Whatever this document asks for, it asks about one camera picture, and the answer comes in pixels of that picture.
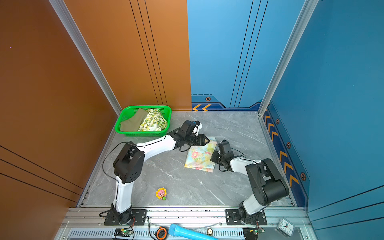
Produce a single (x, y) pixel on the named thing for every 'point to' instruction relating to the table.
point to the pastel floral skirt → (199, 157)
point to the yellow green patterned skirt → (153, 121)
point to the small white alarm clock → (285, 227)
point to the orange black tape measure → (161, 233)
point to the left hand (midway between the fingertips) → (207, 139)
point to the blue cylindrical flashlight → (183, 233)
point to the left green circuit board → (123, 232)
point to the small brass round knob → (210, 231)
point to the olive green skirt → (133, 124)
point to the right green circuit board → (257, 231)
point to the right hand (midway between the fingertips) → (211, 156)
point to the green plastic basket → (129, 111)
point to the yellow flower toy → (161, 193)
